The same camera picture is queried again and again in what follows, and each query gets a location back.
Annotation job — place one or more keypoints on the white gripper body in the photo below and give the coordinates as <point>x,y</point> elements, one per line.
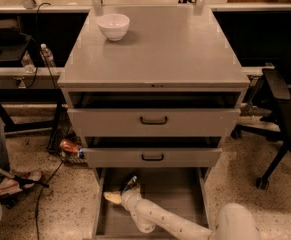
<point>127,197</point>

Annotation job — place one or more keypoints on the silver redbull can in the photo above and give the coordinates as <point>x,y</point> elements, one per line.
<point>132,182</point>

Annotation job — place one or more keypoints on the grey middle drawer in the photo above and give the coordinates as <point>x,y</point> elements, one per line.
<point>131,157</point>

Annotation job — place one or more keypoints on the grey drawer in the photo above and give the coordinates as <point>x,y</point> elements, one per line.
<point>131,157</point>
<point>125,122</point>
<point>178,190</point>

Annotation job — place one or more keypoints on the grey bottom drawer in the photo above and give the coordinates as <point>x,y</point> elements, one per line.
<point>178,190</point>

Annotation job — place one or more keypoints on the grey top drawer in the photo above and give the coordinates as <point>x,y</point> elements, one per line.
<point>125,122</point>

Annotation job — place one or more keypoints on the grey drawer cabinet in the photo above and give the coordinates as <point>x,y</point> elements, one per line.
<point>172,57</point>

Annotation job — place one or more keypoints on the white red sneaker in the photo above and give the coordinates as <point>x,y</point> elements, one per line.
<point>9,186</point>

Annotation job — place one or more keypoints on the clear water bottle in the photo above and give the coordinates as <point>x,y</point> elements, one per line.
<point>47,56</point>

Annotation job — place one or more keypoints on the clear plastic cup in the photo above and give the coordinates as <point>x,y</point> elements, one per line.
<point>28,63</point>

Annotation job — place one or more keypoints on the white ceramic bowl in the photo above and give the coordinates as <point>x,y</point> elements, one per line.
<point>113,26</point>

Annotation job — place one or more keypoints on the black office chair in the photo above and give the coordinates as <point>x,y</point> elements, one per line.
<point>277,83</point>

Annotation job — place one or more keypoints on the black middle drawer handle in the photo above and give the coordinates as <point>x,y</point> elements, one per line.
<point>154,158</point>

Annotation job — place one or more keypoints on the black drawer handle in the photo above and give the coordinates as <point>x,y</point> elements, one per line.
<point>154,158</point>
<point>161,121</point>

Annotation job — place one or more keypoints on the black top drawer handle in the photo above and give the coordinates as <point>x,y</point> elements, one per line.
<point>161,121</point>

